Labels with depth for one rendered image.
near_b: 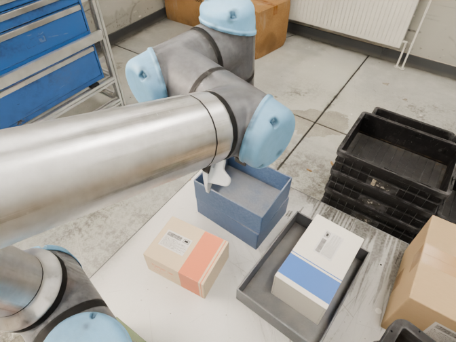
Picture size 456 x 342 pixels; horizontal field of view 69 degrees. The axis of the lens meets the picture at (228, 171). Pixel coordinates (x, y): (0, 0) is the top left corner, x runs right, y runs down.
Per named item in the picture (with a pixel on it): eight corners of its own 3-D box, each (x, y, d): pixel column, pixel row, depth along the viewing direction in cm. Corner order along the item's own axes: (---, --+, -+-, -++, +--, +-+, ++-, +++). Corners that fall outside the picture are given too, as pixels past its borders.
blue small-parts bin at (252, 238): (197, 211, 94) (195, 195, 89) (229, 179, 102) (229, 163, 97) (256, 250, 85) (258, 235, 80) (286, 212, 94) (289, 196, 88)
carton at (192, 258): (148, 269, 82) (142, 254, 76) (176, 231, 89) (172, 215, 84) (204, 298, 77) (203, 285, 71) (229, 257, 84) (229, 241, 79)
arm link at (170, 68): (167, 91, 35) (242, 49, 40) (112, 49, 40) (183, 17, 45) (178, 142, 41) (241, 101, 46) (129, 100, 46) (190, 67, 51)
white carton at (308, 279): (317, 325, 73) (326, 309, 66) (270, 292, 77) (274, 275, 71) (353, 258, 83) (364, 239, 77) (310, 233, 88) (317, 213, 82)
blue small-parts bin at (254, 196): (195, 197, 88) (193, 180, 83) (226, 163, 97) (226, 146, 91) (260, 234, 80) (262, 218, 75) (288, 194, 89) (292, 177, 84)
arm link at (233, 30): (180, 4, 44) (228, -16, 47) (191, 76, 52) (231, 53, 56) (221, 24, 40) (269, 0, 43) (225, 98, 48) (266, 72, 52)
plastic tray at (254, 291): (313, 357, 69) (317, 350, 65) (235, 298, 77) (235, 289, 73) (364, 262, 83) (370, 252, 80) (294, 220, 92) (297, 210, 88)
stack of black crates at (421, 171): (313, 218, 159) (336, 150, 126) (337, 179, 176) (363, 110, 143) (399, 262, 144) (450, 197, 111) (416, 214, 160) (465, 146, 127)
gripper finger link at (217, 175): (218, 206, 63) (234, 163, 60) (195, 192, 66) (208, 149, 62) (226, 203, 66) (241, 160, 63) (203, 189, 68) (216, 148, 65)
